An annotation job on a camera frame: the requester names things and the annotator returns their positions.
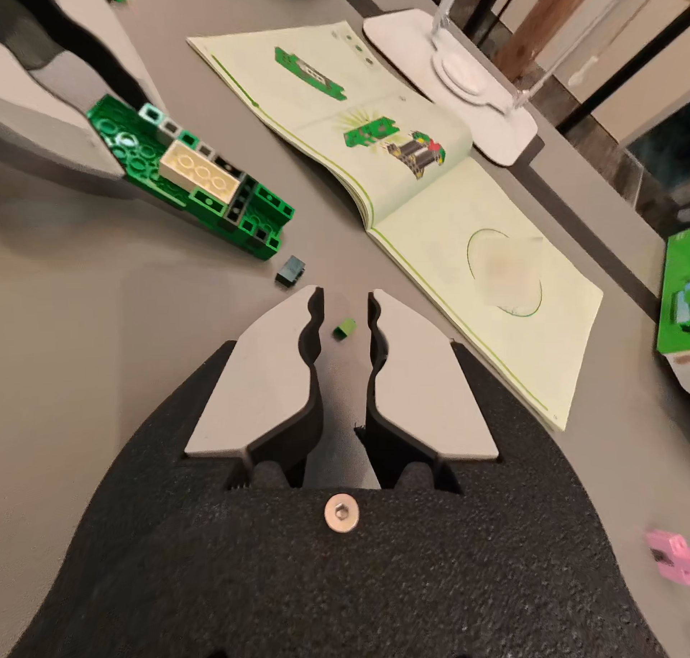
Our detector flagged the green toy box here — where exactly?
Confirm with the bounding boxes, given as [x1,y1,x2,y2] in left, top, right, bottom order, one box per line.
[656,232,690,392]

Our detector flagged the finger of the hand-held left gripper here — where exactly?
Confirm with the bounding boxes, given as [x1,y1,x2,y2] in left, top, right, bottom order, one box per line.
[0,0,126,179]
[0,0,168,116]

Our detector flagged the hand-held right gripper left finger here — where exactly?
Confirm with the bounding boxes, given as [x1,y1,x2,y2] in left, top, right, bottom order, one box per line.
[184,285,325,489]

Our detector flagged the grey desk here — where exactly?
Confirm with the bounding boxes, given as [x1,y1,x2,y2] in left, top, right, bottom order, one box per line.
[0,0,690,658]

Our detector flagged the pink brick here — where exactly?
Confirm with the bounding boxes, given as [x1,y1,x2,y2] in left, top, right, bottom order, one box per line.
[645,529,690,586]

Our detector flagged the green brick assembly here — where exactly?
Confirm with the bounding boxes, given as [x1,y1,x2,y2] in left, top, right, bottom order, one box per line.
[86,94,296,261]

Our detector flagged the pale green instruction booklet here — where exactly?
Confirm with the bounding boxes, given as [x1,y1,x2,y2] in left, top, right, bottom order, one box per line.
[186,20,604,432]

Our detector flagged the dark teal brick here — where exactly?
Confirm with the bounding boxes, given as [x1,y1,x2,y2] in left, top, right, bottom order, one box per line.
[275,255,307,287]

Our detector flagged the brown wooden post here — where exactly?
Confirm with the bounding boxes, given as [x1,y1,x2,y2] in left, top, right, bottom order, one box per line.
[493,0,609,80]

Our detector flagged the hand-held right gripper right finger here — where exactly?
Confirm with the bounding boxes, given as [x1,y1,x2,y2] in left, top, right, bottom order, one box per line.
[365,289,500,490]

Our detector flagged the white lamp stand base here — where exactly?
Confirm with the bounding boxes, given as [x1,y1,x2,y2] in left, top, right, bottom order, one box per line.
[362,0,690,167]

